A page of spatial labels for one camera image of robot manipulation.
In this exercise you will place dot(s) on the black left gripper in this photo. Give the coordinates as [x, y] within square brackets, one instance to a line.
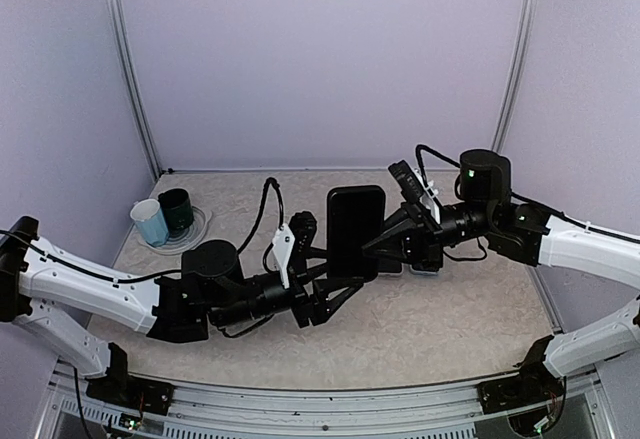
[297, 271]

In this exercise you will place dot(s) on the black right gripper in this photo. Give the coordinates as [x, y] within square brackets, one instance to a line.
[421, 237]

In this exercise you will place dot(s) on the purple edged dark phone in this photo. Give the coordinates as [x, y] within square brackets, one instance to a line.
[390, 267]

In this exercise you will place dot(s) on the black phone case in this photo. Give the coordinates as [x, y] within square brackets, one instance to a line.
[355, 216]

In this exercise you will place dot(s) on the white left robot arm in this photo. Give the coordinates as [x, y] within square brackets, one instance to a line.
[208, 290]

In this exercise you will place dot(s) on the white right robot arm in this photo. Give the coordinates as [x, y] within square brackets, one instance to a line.
[522, 230]

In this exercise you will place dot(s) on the black cup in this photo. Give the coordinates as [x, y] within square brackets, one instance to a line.
[177, 210]

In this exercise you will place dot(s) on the light blue white cup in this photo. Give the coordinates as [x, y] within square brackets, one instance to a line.
[149, 220]

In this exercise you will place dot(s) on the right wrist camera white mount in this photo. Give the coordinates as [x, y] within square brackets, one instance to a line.
[430, 195]

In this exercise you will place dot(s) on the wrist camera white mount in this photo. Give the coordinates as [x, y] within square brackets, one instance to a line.
[430, 195]
[282, 248]

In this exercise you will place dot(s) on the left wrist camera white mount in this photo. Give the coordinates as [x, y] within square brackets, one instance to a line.
[282, 248]

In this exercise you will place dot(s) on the right aluminium frame post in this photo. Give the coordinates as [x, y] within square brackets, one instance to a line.
[514, 76]

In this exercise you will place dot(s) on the aluminium frame post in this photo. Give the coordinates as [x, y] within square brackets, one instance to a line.
[514, 76]
[117, 17]

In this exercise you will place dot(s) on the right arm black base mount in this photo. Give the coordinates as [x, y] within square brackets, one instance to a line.
[533, 383]

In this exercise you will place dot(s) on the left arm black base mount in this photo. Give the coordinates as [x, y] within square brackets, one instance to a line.
[120, 388]

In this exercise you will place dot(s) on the aluminium front rail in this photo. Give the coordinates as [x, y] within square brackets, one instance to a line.
[441, 410]

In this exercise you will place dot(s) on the left aluminium frame post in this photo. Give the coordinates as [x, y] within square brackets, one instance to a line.
[117, 17]

